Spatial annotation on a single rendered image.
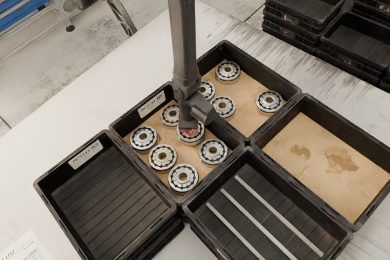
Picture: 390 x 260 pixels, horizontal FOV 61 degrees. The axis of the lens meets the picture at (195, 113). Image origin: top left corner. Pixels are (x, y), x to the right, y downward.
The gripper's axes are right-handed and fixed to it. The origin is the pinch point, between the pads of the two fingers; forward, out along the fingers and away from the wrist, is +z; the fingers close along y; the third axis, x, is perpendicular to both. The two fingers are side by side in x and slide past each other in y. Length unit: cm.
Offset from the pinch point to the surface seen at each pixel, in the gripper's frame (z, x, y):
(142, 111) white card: 0.6, 18.4, 7.1
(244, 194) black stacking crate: 4.5, -18.7, -22.8
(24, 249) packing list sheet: 20, 59, -40
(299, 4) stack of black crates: 41, -61, 113
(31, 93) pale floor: 98, 131, 83
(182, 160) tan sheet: 5.7, 2.6, -10.3
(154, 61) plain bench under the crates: 22, 22, 49
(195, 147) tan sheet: 5.7, -2.0, -5.2
